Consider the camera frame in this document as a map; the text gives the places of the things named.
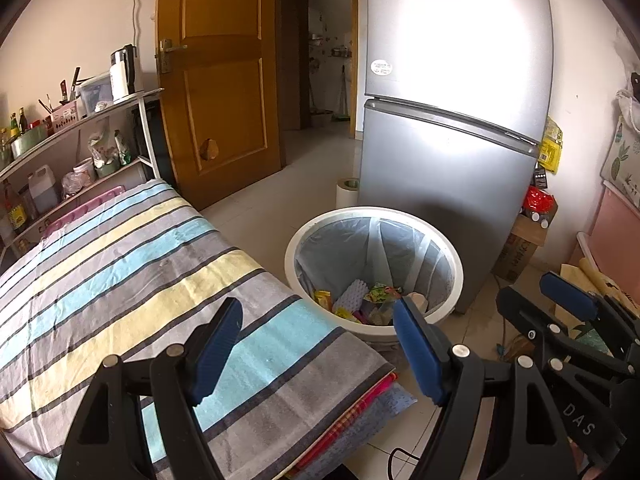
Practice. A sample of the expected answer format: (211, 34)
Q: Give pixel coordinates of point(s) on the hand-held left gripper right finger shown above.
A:
(417, 355)

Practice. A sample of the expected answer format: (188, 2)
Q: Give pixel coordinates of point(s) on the pink plastic lid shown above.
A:
(85, 207)

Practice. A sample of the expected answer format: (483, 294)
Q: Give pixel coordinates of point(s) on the white tub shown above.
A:
(84, 170)

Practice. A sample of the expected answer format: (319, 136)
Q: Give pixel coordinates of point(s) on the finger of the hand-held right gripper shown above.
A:
(570, 292)
(520, 310)

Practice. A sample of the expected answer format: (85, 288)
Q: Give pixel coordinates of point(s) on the yellow-label oil bottle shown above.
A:
(16, 212)

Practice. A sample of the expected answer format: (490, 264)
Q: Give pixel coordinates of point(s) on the cardboard box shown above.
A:
(520, 255)

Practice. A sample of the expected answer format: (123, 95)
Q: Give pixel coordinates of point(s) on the yellow snack packet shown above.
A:
(322, 299)

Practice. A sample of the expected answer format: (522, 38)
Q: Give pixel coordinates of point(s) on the wooden door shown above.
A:
(220, 110)

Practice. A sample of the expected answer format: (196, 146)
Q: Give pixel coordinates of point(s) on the metal shelf rack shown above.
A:
(100, 114)

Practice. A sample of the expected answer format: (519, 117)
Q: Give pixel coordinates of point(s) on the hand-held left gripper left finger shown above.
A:
(215, 350)

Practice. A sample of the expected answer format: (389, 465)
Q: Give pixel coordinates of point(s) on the white paper roll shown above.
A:
(347, 192)

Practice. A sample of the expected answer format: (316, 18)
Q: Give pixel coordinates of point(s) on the white trash bin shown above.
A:
(400, 260)

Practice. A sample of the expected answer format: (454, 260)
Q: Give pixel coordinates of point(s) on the large white foam net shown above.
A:
(350, 297)

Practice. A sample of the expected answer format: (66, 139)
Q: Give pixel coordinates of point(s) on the printed food bag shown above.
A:
(104, 149)

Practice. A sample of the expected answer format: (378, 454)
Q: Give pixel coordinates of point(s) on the white electric kettle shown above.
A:
(121, 77)

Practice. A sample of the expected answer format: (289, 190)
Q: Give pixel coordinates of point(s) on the bundle of chopsticks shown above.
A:
(47, 104)

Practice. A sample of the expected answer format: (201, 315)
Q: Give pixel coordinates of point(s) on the mop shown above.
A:
(344, 100)

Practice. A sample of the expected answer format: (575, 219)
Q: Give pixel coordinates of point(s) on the small black packet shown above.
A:
(541, 177)

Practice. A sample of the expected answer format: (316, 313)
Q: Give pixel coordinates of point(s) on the blue cloth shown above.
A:
(395, 400)

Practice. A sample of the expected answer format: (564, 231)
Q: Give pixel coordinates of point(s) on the red plaid cloth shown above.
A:
(350, 415)

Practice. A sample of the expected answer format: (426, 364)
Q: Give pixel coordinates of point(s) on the green bottle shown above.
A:
(122, 150)

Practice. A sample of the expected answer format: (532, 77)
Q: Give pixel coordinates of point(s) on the sauce bottle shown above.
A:
(14, 127)
(23, 120)

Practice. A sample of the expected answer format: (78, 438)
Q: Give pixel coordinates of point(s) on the red and green snack packet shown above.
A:
(382, 292)

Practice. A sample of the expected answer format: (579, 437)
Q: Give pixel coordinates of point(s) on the clear plastic bag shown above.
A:
(74, 186)

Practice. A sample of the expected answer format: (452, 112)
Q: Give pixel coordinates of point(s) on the red bag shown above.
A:
(540, 202)

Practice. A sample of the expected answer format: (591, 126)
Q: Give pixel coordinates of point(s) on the pineapple print cloth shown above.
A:
(622, 160)

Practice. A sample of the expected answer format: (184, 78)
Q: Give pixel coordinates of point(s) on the striped blanket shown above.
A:
(150, 285)

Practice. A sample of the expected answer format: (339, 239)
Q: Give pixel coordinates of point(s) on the translucent plastic jug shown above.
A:
(42, 192)

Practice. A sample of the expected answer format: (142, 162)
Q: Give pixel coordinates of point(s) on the clear plastic storage box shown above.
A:
(95, 95)

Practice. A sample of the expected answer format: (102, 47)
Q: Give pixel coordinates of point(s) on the green pot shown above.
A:
(29, 142)

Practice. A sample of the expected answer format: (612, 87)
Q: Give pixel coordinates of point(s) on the green bowl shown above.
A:
(106, 170)

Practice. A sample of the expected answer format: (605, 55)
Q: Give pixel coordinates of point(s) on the hanging yellow packets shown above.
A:
(550, 147)

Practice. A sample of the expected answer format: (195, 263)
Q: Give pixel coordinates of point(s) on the silver refrigerator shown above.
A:
(450, 160)

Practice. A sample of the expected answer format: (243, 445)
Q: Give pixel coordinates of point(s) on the pink plastic cabinet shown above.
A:
(620, 230)

